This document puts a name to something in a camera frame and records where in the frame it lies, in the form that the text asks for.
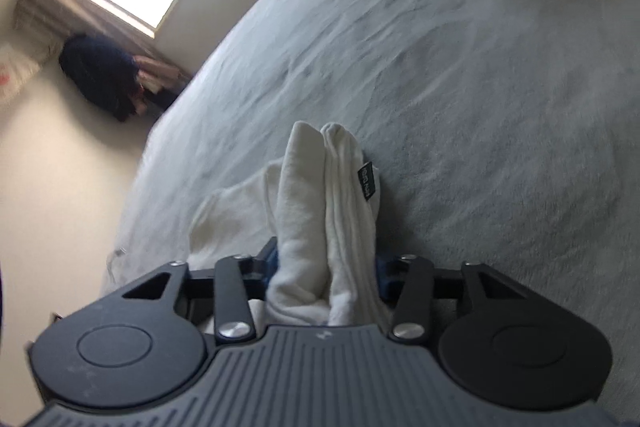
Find white plastic bag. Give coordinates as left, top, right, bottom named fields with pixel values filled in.
left=0, top=44, right=43, bottom=105

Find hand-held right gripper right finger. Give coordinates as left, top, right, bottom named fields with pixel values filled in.
left=375, top=254, right=523, bottom=343

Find dark hanging clothes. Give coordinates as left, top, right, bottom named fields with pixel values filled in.
left=58, top=33, right=151, bottom=124

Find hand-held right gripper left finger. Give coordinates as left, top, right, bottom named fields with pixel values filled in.
left=122, top=237, right=278, bottom=345

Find bed with grey sheet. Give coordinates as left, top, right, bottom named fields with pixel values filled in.
left=100, top=0, right=640, bottom=427

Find pink hanging cloth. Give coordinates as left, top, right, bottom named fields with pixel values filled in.
left=131, top=54, right=191, bottom=108

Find white printed sweatshirt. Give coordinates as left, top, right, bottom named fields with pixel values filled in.
left=186, top=121, right=393, bottom=335

